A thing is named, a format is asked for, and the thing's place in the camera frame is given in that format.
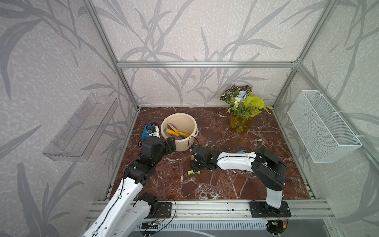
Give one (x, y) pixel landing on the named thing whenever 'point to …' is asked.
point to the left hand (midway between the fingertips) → (170, 139)
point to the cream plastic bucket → (186, 123)
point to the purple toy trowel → (171, 127)
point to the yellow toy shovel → (176, 134)
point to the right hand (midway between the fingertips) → (191, 164)
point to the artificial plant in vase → (243, 106)
